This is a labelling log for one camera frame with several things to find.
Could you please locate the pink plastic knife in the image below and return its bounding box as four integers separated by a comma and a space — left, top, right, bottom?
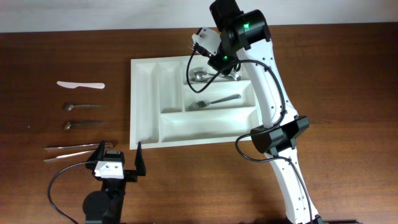
57, 81, 105, 89

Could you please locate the metal knife lower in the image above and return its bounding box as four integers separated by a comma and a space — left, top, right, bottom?
43, 150, 95, 162

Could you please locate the small metal teaspoon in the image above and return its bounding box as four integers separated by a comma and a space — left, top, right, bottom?
62, 103, 101, 111
62, 121, 103, 130

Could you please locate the small metal teaspoon upper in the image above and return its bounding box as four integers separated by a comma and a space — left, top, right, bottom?
62, 103, 101, 111

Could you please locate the metal knife upper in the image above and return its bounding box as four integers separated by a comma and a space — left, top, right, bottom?
44, 142, 114, 151

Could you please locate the white plastic cutlery tray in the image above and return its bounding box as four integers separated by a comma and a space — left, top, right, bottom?
129, 56, 262, 150

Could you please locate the metal spoon in tray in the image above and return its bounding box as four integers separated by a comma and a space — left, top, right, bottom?
193, 72, 241, 82

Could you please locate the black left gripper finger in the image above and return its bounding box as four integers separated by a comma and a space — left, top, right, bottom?
134, 142, 146, 176
87, 141, 106, 162

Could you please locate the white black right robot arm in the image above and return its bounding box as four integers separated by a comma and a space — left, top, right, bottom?
192, 0, 323, 223

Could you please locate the large metal spoon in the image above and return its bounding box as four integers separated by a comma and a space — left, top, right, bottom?
188, 67, 232, 84

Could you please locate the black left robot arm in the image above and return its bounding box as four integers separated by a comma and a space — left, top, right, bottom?
83, 141, 146, 224

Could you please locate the small metal teaspoon lower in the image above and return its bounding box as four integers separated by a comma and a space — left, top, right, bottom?
62, 121, 103, 130

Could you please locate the metal fork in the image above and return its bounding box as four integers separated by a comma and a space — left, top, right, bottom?
188, 94, 241, 111
188, 43, 198, 51

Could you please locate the metal knife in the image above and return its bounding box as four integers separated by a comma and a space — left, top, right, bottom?
44, 142, 114, 151
43, 150, 95, 162

